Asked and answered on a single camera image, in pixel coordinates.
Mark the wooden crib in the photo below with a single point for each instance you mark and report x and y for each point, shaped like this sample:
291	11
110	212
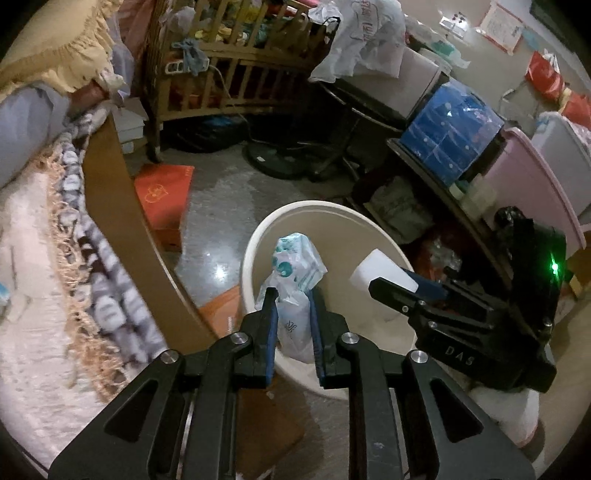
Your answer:
231	78

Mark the dark bag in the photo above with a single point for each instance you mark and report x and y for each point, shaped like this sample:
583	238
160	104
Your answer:
207	136

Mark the stack of white boxes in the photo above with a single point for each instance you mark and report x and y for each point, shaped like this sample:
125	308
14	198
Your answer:
129	129

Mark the blue grey cloth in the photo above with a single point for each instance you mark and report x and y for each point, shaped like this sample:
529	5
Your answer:
191	55

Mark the person's right hand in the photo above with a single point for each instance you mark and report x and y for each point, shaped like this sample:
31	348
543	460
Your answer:
508	415

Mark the large white plastic bag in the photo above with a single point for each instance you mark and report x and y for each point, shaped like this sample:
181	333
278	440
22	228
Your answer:
364	32

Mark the white foam block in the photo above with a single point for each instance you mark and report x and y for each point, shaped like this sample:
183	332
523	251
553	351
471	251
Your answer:
374	266

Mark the dark low shelf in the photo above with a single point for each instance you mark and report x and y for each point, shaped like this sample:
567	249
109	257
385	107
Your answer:
443	194

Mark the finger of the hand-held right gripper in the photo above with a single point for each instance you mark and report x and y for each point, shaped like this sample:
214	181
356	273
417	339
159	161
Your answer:
429	288
392	293

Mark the flat orange box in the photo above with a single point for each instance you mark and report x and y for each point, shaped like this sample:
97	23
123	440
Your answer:
221	309

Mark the yellow frilled pillow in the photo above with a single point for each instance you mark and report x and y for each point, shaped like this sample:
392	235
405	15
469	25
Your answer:
51	41

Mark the white teal plastic packet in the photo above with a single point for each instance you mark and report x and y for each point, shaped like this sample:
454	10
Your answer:
292	264

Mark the grey blue pillow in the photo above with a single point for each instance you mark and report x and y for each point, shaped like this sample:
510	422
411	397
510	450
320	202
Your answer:
27	134

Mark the black fan base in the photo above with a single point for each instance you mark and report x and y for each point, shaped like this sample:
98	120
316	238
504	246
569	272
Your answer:
277	159

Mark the orange gift box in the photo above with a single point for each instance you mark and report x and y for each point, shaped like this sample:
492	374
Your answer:
161	198

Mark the grey cloth bag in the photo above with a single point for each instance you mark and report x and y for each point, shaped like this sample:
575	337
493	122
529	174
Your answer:
397	207

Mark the red plastic bag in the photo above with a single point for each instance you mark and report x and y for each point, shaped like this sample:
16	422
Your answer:
438	251

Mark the black chair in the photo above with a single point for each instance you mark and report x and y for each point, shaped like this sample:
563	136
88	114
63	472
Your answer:
355	115

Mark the white lidded storage box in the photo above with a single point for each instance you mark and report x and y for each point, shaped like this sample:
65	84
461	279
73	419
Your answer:
561	138

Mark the white frilled cloth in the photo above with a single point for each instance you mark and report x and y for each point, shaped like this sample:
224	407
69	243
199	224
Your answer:
111	85

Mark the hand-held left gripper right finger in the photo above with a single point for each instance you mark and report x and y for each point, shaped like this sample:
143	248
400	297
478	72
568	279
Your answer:
316	341

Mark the wooden bed frame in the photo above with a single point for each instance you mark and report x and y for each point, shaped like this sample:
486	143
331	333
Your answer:
117	184

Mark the blue plastic drawer unit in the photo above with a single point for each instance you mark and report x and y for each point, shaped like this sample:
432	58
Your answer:
450	134

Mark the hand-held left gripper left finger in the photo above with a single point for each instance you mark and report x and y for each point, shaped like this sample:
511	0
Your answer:
272	341

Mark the pink plastic tub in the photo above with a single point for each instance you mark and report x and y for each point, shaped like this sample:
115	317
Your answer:
531	166

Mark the beige plastic bin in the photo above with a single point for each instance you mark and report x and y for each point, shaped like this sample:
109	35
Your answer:
341	237

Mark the brown cardboard sheet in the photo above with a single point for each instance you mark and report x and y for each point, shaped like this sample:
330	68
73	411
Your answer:
263	434

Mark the wall calendar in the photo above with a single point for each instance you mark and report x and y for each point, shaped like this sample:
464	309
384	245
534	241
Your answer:
503	25

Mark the white wall switch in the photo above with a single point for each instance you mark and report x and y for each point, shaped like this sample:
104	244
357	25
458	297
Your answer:
452	24

